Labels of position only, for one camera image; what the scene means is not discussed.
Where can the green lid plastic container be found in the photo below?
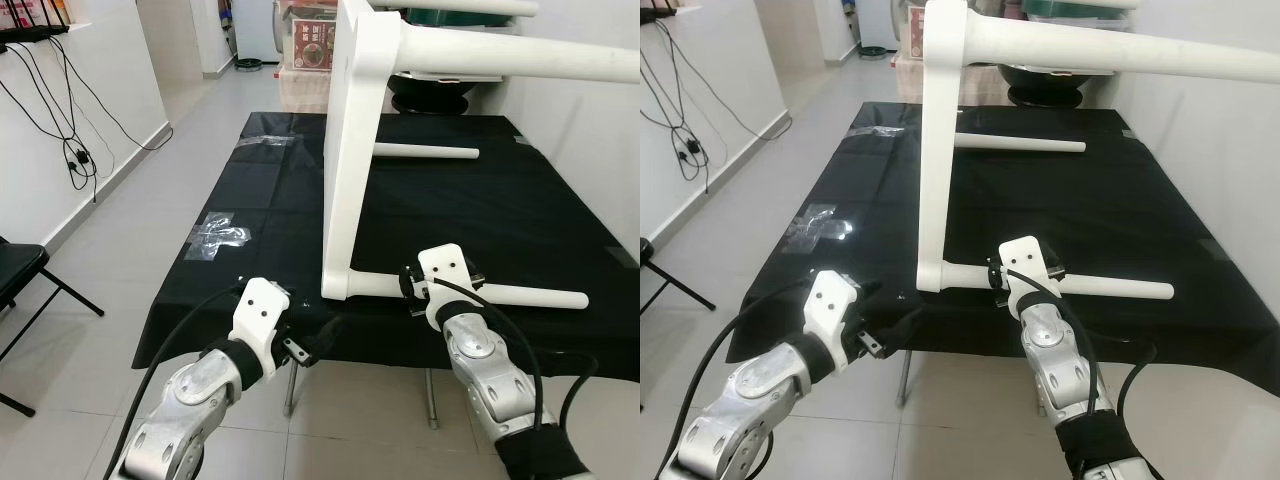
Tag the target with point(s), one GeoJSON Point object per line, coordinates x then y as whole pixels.
{"type": "Point", "coordinates": [450, 17]}
{"type": "Point", "coordinates": [1070, 12]}

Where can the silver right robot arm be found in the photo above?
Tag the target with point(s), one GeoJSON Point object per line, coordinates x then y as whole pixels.
{"type": "Point", "coordinates": [490, 370]}
{"type": "Point", "coordinates": [1060, 370]}

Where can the white tall appliance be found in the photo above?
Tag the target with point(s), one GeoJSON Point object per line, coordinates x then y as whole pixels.
{"type": "Point", "coordinates": [877, 25]}
{"type": "Point", "coordinates": [255, 30]}

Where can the clear tape patch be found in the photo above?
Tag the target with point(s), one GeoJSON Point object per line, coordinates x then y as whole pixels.
{"type": "Point", "coordinates": [820, 227]}
{"type": "Point", "coordinates": [215, 238]}

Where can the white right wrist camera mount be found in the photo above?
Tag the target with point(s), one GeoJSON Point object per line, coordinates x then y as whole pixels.
{"type": "Point", "coordinates": [442, 275]}
{"type": "Point", "coordinates": [1022, 268]}

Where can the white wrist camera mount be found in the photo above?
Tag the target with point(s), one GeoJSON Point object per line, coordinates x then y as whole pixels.
{"type": "Point", "coordinates": [832, 310]}
{"type": "Point", "coordinates": [442, 275]}
{"type": "Point", "coordinates": [258, 315]}
{"type": "Point", "coordinates": [1022, 268]}

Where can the red printed carton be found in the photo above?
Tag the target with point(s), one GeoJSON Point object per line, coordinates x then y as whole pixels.
{"type": "Point", "coordinates": [312, 40]}
{"type": "Point", "coordinates": [916, 30]}

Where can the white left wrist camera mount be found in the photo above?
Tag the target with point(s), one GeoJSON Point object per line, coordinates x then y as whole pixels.
{"type": "Point", "coordinates": [258, 315]}
{"type": "Point", "coordinates": [832, 310]}

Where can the black folding chair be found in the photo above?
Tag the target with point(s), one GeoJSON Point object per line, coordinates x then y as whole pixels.
{"type": "Point", "coordinates": [20, 265]}
{"type": "Point", "coordinates": [675, 275]}

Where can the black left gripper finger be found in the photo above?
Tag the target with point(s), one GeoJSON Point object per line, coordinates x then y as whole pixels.
{"type": "Point", "coordinates": [895, 328]}
{"type": "Point", "coordinates": [325, 340]}

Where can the large grey tape patch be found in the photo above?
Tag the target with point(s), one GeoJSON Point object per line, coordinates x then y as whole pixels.
{"type": "Point", "coordinates": [1214, 251]}
{"type": "Point", "coordinates": [620, 257]}

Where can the clear plastic bag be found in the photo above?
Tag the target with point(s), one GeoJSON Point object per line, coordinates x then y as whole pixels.
{"type": "Point", "coordinates": [897, 131]}
{"type": "Point", "coordinates": [265, 140]}

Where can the black tablecloth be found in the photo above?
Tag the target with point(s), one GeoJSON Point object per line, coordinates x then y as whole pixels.
{"type": "Point", "coordinates": [1100, 200]}
{"type": "Point", "coordinates": [500, 220]}

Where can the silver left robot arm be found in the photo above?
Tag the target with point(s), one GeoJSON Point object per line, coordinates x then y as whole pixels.
{"type": "Point", "coordinates": [740, 400]}
{"type": "Point", "coordinates": [185, 400]}

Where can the black round basin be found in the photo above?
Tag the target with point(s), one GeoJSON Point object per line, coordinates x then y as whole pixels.
{"type": "Point", "coordinates": [1045, 85]}
{"type": "Point", "coordinates": [435, 95]}

